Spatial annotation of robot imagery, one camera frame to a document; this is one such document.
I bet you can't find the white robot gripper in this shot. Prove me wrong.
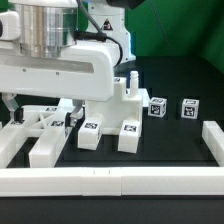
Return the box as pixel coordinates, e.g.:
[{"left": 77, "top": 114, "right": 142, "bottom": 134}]
[{"left": 0, "top": 41, "right": 119, "bottom": 127}]

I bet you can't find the white chair back frame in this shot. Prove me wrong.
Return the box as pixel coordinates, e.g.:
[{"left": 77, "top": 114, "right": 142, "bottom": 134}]
[{"left": 0, "top": 106, "right": 75, "bottom": 168}]

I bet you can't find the white chair seat part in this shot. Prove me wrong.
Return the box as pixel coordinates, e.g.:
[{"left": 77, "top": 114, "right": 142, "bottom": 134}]
[{"left": 85, "top": 71, "right": 143, "bottom": 135}]

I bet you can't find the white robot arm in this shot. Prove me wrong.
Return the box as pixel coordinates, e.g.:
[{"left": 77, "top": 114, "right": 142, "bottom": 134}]
[{"left": 0, "top": 0, "right": 144, "bottom": 121}]

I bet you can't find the small white tagged cube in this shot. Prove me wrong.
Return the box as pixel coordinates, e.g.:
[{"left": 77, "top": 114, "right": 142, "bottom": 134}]
[
  {"left": 181, "top": 99, "right": 199, "bottom": 119},
  {"left": 148, "top": 97, "right": 167, "bottom": 117}
]

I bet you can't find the white front obstacle wall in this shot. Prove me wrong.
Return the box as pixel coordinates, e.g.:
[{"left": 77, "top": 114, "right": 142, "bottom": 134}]
[{"left": 0, "top": 167, "right": 224, "bottom": 197}]

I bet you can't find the white obstacle wall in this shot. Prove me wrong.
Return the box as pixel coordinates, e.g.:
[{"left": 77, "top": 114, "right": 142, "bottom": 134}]
[
  {"left": 0, "top": 167, "right": 224, "bottom": 197},
  {"left": 202, "top": 121, "right": 224, "bottom": 167}
]

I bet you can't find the black cable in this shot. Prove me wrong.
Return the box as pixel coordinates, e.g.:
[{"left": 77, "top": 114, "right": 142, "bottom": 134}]
[{"left": 74, "top": 0, "right": 124, "bottom": 68}]

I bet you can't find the white marker base plate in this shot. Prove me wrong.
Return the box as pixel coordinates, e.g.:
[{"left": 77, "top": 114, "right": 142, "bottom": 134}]
[{"left": 138, "top": 88, "right": 150, "bottom": 108}]

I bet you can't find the white right obstacle wall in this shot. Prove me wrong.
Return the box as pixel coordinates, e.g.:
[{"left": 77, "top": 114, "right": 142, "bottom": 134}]
[{"left": 202, "top": 121, "right": 224, "bottom": 167}]

